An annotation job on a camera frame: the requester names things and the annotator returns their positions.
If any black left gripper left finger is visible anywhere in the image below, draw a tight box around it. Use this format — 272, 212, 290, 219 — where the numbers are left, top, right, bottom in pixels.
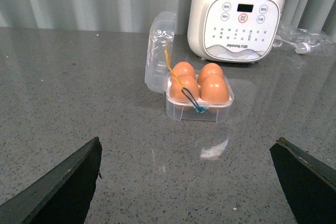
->
1, 137, 102, 223

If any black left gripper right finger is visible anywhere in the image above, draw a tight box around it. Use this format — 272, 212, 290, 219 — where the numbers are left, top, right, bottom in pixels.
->
270, 137, 335, 223

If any brown egg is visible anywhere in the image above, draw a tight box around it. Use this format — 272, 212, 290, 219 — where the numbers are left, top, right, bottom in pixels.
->
197, 63, 224, 86
173, 61, 196, 83
170, 74, 199, 103
201, 76, 229, 104

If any clear plastic egg box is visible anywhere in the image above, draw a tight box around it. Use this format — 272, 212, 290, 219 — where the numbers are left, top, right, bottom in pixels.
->
144, 11, 234, 123

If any clear plastic bag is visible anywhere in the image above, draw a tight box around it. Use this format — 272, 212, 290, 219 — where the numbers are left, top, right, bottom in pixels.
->
273, 22, 335, 56

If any white Joyoung soy milk maker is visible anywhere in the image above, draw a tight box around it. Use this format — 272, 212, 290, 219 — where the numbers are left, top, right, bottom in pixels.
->
187, 0, 286, 63

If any white power cord plug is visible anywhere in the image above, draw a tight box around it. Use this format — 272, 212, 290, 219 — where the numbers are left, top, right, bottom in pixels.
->
273, 35, 311, 55

